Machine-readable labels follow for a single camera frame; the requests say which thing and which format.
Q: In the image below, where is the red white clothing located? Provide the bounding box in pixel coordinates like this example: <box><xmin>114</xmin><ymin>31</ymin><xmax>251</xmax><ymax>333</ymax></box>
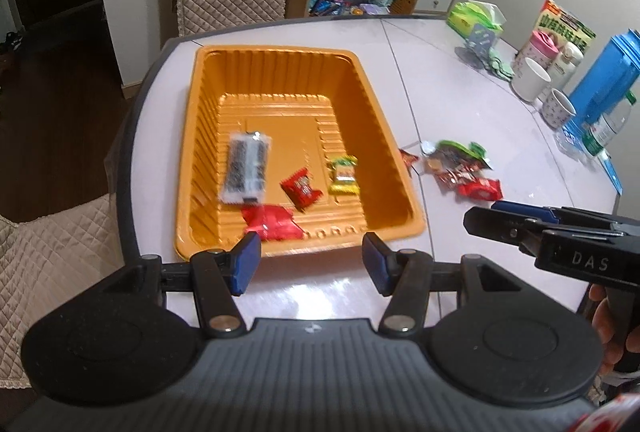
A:
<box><xmin>570</xmin><ymin>389</ymin><xmax>640</xmax><ymax>432</ymax></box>

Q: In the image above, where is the green cloth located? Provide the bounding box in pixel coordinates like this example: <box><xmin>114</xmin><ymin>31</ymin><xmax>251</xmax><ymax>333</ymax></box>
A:
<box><xmin>482</xmin><ymin>47</ymin><xmax>516</xmax><ymax>80</ymax></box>

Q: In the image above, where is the quilted chair seat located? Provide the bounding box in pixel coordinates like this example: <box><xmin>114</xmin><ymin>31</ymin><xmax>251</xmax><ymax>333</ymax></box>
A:
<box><xmin>0</xmin><ymin>192</ymin><xmax>126</xmax><ymax>393</ymax></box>

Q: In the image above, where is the green tissue box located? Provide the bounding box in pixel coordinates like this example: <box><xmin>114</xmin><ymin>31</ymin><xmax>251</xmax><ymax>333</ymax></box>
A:
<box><xmin>446</xmin><ymin>0</ymin><xmax>506</xmax><ymax>36</ymax></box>

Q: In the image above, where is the yellow green snack box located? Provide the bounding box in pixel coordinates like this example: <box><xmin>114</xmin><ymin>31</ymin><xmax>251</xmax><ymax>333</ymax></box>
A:
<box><xmin>530</xmin><ymin>0</ymin><xmax>597</xmax><ymax>58</ymax></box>

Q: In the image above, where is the person's right hand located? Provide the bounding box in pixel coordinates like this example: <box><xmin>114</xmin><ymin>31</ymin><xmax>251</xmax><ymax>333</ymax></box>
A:
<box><xmin>589</xmin><ymin>285</ymin><xmax>640</xmax><ymax>380</ymax></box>

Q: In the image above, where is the red candy with white print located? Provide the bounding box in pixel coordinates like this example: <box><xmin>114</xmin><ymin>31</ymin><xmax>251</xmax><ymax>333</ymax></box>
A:
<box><xmin>280</xmin><ymin>167</ymin><xmax>323</xmax><ymax>212</ymax></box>

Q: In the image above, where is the yellow candy packet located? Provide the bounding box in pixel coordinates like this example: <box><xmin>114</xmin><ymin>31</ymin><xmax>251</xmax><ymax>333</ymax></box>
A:
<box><xmin>327</xmin><ymin>155</ymin><xmax>361</xmax><ymax>195</ymax></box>

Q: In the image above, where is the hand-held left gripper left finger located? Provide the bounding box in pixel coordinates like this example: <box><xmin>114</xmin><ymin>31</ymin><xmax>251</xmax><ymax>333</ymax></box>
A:
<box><xmin>95</xmin><ymin>232</ymin><xmax>263</xmax><ymax>339</ymax></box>

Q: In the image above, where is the blue thermos jug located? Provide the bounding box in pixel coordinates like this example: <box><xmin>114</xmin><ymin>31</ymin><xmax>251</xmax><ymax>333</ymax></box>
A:
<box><xmin>567</xmin><ymin>28</ymin><xmax>640</xmax><ymax>125</ymax></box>

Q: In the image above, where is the white thermos bottle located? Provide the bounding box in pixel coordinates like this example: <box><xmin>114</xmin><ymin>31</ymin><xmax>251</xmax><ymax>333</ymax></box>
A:
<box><xmin>547</xmin><ymin>43</ymin><xmax>585</xmax><ymax>90</ymax></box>

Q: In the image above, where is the blue white tube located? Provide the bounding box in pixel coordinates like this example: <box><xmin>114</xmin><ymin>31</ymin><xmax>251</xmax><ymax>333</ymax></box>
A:
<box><xmin>600</xmin><ymin>149</ymin><xmax>623</xmax><ymax>195</ymax></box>

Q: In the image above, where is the long green snack packet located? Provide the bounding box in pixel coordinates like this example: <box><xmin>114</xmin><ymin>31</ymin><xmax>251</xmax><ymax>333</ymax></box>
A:
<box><xmin>422</xmin><ymin>139</ymin><xmax>488</xmax><ymax>163</ymax></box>

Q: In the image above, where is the white mug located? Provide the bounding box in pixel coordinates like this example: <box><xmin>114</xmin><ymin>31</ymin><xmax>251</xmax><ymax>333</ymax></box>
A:
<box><xmin>510</xmin><ymin>60</ymin><xmax>552</xmax><ymax>103</ymax></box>

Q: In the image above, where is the clear water bottle green label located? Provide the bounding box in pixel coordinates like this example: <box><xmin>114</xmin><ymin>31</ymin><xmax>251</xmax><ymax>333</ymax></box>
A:
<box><xmin>580</xmin><ymin>90</ymin><xmax>638</xmax><ymax>158</ymax></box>

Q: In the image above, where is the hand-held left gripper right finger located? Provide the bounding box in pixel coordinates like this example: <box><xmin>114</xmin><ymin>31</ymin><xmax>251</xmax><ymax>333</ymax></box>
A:
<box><xmin>362</xmin><ymin>232</ymin><xmax>531</xmax><ymax>338</ymax></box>

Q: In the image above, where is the pink tumbler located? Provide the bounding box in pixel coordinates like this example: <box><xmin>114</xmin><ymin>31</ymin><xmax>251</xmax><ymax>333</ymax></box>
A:
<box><xmin>512</xmin><ymin>30</ymin><xmax>557</xmax><ymax>78</ymax></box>

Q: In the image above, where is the orange plastic tray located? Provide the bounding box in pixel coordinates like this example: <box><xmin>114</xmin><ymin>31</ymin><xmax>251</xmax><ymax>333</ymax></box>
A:
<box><xmin>173</xmin><ymin>45</ymin><xmax>427</xmax><ymax>262</ymax></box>

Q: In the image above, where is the large red snack packet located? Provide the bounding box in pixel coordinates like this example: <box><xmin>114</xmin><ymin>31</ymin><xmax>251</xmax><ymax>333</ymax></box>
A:
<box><xmin>241</xmin><ymin>205</ymin><xmax>305</xmax><ymax>242</ymax></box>

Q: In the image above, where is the grey black snack packet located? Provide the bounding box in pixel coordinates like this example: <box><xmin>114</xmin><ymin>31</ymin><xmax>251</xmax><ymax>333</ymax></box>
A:
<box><xmin>218</xmin><ymin>131</ymin><xmax>272</xmax><ymax>204</ymax></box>

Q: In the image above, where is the patterned mug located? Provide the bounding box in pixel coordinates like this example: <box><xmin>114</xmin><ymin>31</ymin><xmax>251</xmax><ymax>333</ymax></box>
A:
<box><xmin>541</xmin><ymin>87</ymin><xmax>577</xmax><ymax>129</ymax></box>

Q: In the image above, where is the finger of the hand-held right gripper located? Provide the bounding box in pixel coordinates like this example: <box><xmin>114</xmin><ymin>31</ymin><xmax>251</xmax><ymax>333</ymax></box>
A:
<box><xmin>463</xmin><ymin>206</ymin><xmax>545</xmax><ymax>259</ymax></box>
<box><xmin>490</xmin><ymin>200</ymin><xmax>560</xmax><ymax>223</ymax></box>

